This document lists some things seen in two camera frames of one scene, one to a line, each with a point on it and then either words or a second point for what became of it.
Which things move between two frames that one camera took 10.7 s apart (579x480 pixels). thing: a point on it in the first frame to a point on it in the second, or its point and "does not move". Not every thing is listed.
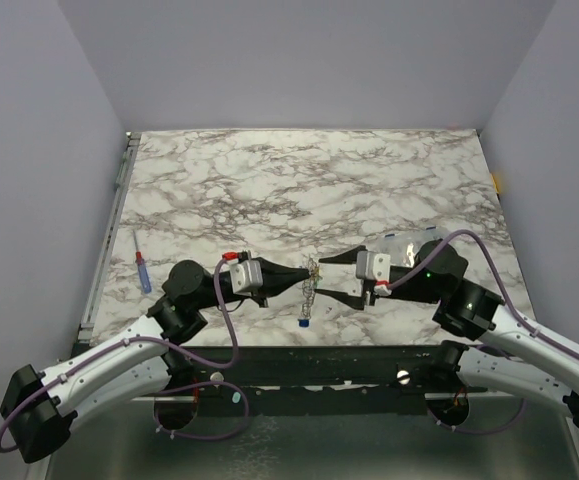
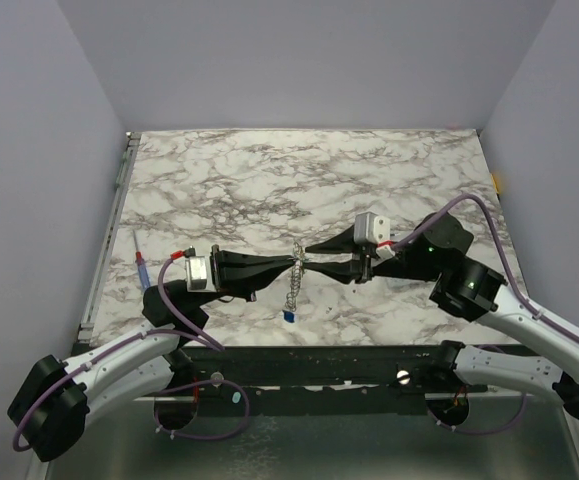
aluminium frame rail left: [123, 176] does not move
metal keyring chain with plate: [309, 289] to [295, 282]
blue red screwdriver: [142, 268] does not move
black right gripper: [362, 282] to [365, 263]
